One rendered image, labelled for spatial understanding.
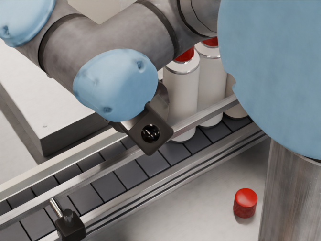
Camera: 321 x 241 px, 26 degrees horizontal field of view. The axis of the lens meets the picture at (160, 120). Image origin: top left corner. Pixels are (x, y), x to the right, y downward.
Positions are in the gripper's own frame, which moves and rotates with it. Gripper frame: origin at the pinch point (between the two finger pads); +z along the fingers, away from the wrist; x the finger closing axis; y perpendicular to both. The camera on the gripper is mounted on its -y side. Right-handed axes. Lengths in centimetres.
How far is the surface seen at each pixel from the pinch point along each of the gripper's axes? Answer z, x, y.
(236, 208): 9.7, 0.7, -13.5
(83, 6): -1.6, -2.8, 25.7
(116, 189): -0.2, 11.2, -2.7
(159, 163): 3.6, 4.5, -2.5
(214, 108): 0.9, -7.2, -3.5
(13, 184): -9.6, 20.5, 3.9
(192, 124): -1.0, -3.4, -3.9
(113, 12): 3.1, -5.7, 24.3
